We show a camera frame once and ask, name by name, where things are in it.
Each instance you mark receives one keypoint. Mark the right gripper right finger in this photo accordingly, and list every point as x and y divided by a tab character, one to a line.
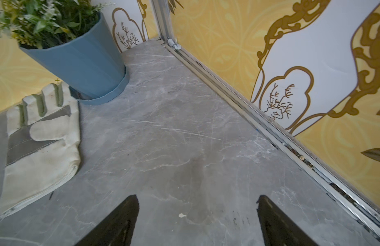
277	228

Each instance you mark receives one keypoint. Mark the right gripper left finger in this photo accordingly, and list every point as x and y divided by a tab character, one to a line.
117	228

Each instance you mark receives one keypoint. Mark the white grey work glove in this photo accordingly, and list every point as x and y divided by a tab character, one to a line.
42	152

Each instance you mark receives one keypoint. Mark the potted plant blue pot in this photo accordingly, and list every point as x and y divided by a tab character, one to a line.
72	40

